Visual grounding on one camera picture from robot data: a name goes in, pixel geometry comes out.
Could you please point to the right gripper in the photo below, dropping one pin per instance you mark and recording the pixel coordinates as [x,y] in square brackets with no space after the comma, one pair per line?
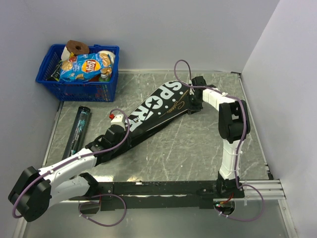
[192,108]

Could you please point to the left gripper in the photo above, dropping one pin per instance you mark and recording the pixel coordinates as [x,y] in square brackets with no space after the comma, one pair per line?
[127,143]

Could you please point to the black racket cover bag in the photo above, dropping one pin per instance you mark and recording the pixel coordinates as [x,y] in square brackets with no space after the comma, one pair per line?
[158,110]

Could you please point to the black shuttlecock tube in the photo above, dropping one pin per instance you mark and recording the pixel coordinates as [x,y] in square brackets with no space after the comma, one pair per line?
[78,132]

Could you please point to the blue plastic basket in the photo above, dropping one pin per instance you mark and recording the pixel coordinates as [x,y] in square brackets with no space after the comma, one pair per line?
[93,91]

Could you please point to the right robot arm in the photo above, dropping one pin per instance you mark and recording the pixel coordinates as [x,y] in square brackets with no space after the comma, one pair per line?
[233,127]

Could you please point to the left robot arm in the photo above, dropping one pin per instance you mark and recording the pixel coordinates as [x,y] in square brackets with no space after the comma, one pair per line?
[36,190]

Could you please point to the blue Lays chip bag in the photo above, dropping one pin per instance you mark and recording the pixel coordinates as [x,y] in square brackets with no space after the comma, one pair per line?
[87,66]

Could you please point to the brown chocolate donut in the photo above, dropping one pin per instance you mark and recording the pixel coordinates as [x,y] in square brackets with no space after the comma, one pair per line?
[76,47]

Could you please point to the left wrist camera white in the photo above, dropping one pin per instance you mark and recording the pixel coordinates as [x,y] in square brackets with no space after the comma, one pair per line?
[118,119]

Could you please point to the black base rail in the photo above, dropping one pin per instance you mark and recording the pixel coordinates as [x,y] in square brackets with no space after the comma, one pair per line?
[166,194]

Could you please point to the aluminium frame rail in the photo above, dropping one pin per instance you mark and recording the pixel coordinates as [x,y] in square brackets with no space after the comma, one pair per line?
[269,189]

